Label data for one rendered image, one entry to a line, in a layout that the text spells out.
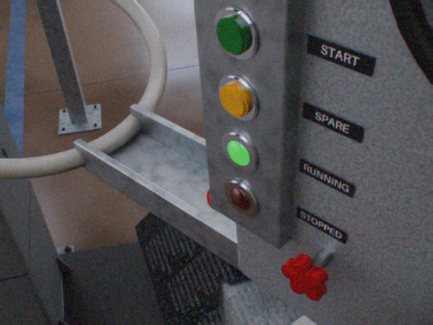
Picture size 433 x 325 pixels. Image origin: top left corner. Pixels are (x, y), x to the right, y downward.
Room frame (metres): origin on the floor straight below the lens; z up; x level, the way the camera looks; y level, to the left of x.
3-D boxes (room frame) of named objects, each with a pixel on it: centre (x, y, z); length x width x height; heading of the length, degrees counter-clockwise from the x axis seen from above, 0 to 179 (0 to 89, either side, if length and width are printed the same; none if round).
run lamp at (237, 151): (0.33, -0.02, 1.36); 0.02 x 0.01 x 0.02; 45
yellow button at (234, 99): (0.33, -0.02, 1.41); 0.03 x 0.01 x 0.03; 45
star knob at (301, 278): (0.28, -0.07, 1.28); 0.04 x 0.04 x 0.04; 45
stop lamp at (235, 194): (0.33, -0.02, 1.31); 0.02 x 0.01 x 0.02; 45
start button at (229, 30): (0.33, -0.02, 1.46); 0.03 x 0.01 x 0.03; 45
